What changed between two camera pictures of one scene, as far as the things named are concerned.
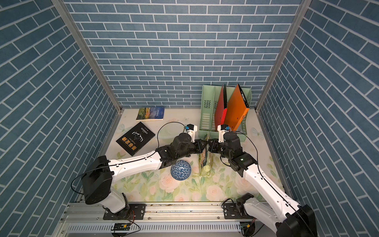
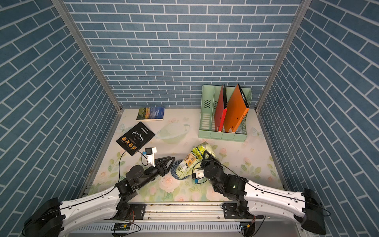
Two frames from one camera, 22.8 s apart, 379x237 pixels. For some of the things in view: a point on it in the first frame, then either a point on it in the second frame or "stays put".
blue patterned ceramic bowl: x=180 y=170 stays put
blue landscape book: x=151 y=114 stays put
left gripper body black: x=191 y=148 → x=149 y=174
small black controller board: x=121 y=226 stays put
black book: x=135 y=138 stays put
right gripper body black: x=220 y=147 → x=206 y=165
